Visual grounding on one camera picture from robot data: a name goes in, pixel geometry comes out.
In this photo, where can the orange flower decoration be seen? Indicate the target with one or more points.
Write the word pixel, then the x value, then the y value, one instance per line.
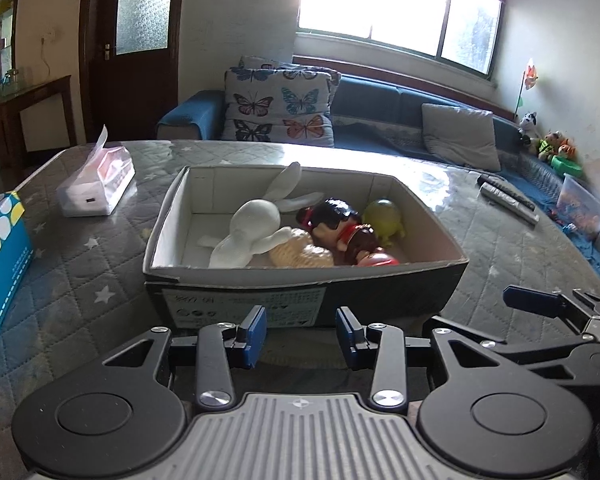
pixel 528 80

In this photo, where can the dark wooden door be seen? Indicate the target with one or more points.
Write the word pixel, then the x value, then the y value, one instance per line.
pixel 128 58

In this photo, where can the blue sofa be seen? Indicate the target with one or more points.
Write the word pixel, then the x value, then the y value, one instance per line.
pixel 372 116

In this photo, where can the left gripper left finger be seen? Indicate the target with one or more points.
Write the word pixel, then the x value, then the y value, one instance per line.
pixel 220 348

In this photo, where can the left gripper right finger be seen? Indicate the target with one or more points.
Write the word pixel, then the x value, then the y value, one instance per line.
pixel 378 347

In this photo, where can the butterfly print pillow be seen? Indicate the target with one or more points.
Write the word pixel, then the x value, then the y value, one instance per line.
pixel 280 104

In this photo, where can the white tissue pack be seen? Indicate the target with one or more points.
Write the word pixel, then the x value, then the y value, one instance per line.
pixel 96 188

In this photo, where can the white rabbit plush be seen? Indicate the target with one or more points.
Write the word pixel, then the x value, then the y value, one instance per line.
pixel 256 226

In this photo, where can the red octopus toy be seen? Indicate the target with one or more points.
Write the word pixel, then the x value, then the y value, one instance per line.
pixel 375 259

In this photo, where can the black remote control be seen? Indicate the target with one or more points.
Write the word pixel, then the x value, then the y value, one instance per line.
pixel 501 186

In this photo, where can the wooden cabinet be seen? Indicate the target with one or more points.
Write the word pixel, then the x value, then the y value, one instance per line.
pixel 40 110

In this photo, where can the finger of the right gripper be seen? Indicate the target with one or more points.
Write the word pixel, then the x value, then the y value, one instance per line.
pixel 580 310

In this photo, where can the grey pillow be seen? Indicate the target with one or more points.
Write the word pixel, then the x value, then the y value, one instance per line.
pixel 459 135

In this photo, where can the cardboard storage box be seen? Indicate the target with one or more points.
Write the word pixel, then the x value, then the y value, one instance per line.
pixel 202 200

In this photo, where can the black haired doll figure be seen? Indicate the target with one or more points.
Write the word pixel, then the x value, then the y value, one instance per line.
pixel 335 225

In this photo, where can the plush toys pile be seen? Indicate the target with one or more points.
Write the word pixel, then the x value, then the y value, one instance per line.
pixel 553 148

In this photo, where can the white remote control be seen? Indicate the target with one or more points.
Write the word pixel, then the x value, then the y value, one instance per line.
pixel 508 202

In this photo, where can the clear plastic toy bin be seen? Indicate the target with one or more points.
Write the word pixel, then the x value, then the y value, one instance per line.
pixel 580 207

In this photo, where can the window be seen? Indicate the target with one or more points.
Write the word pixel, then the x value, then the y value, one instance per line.
pixel 463 33

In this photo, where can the tan walnut toy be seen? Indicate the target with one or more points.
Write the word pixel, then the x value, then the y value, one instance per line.
pixel 299 252

